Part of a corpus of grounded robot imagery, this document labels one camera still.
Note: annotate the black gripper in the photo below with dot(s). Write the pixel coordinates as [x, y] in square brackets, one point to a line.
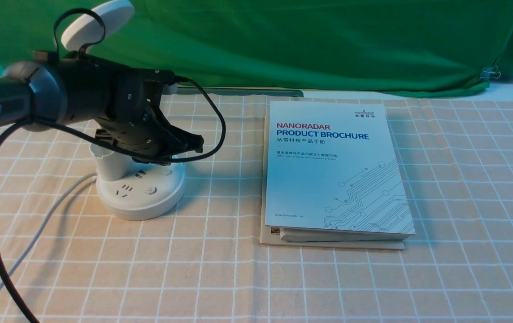
[130, 123]

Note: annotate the white desk lamp socket base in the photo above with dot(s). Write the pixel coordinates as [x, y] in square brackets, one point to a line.
[130, 189]

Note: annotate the beige booklet under brochure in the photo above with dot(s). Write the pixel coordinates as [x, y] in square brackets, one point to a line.
[328, 245]

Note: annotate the grey metal bar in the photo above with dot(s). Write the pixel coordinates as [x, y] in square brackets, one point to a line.
[253, 91]

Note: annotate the white Nanoradar product brochure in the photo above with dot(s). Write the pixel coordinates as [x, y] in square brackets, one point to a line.
[328, 179]

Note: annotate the green backdrop cloth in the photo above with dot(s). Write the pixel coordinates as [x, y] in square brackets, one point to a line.
[414, 48]

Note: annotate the beige checkered tablecloth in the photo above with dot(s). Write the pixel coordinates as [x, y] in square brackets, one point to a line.
[203, 262]

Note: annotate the metal binder clip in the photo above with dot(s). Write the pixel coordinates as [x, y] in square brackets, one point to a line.
[489, 73]

